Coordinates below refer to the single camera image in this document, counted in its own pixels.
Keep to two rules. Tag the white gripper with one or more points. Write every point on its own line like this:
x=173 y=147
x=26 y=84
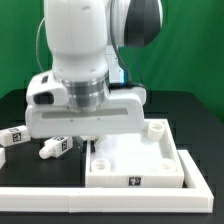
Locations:
x=61 y=107

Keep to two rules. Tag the white square tabletop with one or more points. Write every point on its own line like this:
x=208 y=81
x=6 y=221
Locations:
x=147 y=159

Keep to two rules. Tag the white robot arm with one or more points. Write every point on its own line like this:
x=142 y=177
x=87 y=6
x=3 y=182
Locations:
x=79 y=31

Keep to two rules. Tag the white block at left edge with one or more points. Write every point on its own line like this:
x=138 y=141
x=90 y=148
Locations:
x=2 y=157

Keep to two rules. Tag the white L-shaped fence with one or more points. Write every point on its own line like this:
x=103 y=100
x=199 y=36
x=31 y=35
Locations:
x=195 y=197

